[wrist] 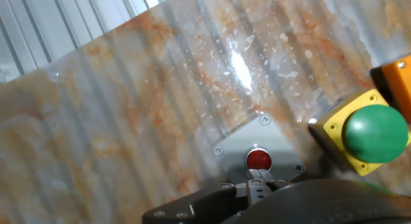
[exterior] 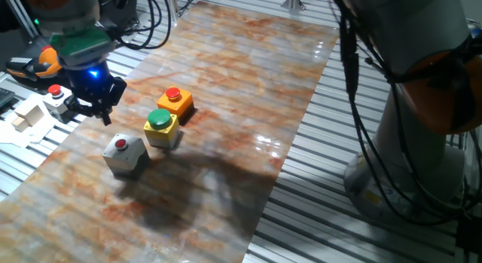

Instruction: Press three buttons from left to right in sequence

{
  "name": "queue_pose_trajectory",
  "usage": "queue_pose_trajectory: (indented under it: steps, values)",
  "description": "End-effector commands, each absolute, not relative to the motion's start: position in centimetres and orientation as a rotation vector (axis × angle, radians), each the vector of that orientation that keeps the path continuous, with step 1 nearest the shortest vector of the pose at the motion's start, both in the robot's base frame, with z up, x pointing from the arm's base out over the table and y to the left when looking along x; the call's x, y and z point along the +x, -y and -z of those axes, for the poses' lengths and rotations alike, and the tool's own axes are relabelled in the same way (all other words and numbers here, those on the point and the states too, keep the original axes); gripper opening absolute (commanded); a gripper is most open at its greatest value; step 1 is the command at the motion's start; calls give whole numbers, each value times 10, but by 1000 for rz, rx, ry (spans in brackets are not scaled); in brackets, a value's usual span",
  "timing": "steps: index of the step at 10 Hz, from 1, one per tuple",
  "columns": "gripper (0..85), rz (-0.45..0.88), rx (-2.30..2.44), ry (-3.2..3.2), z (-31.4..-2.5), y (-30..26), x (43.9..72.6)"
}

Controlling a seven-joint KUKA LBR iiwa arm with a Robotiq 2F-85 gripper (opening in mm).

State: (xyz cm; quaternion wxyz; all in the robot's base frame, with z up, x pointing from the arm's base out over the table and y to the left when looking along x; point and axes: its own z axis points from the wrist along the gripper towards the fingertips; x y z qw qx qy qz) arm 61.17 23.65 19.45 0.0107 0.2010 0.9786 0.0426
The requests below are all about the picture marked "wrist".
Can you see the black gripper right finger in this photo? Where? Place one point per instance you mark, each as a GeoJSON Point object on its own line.
{"type": "Point", "coordinates": [264, 184]}

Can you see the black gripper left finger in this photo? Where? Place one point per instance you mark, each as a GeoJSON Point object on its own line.
{"type": "Point", "coordinates": [199, 208]}

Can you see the grey box red button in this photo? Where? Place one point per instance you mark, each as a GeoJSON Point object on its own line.
{"type": "Point", "coordinates": [237, 147]}

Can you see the yellow box green mushroom button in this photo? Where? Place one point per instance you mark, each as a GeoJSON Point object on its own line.
{"type": "Point", "coordinates": [334, 131]}

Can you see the orange box red mushroom button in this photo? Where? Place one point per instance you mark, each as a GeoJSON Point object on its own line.
{"type": "Point", "coordinates": [401, 86]}

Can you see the marble pattern mat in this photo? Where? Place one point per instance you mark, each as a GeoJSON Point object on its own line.
{"type": "Point", "coordinates": [128, 121]}

